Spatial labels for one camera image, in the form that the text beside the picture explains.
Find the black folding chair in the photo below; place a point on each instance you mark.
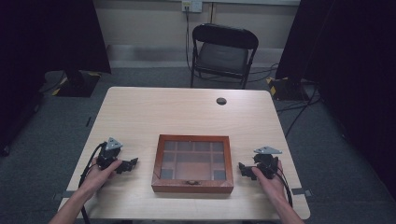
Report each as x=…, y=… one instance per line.
x=222, y=56

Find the person's right hand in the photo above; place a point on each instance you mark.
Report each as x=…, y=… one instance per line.
x=271, y=186

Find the person's left hand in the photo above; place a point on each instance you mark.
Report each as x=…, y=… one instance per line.
x=98, y=177

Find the wooden box with glass lid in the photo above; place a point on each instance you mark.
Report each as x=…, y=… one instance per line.
x=193, y=163

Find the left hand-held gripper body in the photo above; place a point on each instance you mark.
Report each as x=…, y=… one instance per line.
x=108, y=153

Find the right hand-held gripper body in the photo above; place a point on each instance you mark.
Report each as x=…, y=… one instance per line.
x=266, y=161

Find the white wall socket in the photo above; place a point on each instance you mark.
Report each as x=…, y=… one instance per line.
x=191, y=5

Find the black stand base with tape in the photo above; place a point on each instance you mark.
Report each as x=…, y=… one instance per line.
x=77, y=85
x=286, y=88

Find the grey tape strip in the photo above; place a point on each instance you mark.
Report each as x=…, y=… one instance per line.
x=302, y=191
x=63, y=194

